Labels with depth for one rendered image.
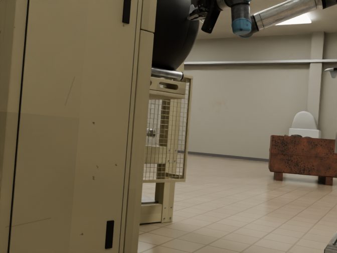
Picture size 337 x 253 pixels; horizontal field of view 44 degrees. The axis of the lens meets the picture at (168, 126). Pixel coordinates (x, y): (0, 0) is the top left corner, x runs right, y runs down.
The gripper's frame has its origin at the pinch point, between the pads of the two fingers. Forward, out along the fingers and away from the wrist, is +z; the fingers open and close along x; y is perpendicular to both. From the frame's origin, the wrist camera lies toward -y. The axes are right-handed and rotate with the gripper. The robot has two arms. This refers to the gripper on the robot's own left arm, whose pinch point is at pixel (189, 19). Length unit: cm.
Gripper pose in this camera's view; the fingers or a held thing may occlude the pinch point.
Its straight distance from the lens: 194.5
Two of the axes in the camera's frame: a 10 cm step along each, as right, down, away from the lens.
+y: 0.1, -9.9, 1.0
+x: -7.7, -0.8, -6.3
